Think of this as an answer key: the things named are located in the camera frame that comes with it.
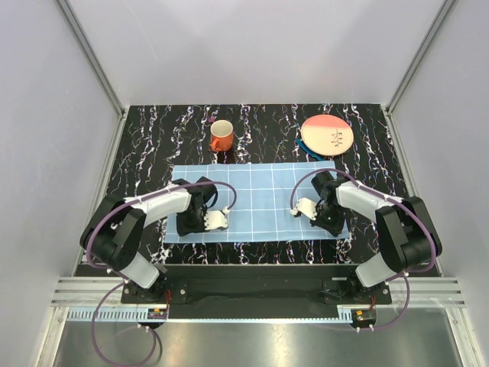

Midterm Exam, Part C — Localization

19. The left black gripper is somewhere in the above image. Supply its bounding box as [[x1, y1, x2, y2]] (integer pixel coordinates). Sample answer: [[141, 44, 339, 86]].
[[176, 208, 210, 236]]

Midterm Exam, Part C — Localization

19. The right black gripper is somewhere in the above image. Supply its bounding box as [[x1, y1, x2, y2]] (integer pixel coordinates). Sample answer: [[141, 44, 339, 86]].
[[310, 203, 346, 236]]

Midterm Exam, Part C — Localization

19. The blue checked cloth napkin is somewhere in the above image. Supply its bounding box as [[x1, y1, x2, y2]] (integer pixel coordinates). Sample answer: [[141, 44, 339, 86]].
[[164, 161, 349, 244]]

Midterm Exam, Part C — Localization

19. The blue plastic knife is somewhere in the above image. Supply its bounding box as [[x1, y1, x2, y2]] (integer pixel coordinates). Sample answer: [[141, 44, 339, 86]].
[[295, 139, 324, 161]]

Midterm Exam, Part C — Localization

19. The pink and cream plate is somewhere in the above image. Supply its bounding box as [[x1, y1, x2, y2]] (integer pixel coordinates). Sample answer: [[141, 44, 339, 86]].
[[300, 115, 354, 157]]

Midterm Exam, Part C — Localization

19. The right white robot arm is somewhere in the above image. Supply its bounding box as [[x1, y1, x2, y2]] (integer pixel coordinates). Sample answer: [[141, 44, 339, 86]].
[[311, 170, 442, 303]]

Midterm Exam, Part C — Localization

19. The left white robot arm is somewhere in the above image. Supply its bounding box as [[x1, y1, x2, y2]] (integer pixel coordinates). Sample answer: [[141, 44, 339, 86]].
[[79, 177, 228, 303]]

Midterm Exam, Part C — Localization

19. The orange ceramic mug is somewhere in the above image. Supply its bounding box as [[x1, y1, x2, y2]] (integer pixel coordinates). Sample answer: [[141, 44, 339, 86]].
[[209, 120, 234, 152]]

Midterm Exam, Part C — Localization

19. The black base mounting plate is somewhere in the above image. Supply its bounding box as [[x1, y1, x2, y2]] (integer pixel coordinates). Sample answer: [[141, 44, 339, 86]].
[[121, 264, 392, 306]]

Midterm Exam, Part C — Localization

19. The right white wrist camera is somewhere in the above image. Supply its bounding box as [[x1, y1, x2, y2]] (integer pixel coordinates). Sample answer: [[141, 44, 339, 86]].
[[290, 198, 317, 220]]

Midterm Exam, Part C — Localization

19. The grey cable duct rail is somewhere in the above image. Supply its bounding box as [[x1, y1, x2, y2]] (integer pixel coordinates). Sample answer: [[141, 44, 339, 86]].
[[67, 304, 352, 324]]

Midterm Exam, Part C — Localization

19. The left aluminium frame post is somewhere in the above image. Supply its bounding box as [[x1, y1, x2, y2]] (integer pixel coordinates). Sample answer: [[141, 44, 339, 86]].
[[53, 0, 128, 119]]

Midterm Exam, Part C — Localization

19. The aluminium frame post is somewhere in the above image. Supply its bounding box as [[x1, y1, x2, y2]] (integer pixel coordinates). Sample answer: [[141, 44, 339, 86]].
[[53, 0, 128, 119], [384, 0, 459, 115]]

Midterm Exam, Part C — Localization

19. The right aluminium frame post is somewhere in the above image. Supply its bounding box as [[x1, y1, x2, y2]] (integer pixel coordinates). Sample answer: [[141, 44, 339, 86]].
[[384, 0, 459, 115]]

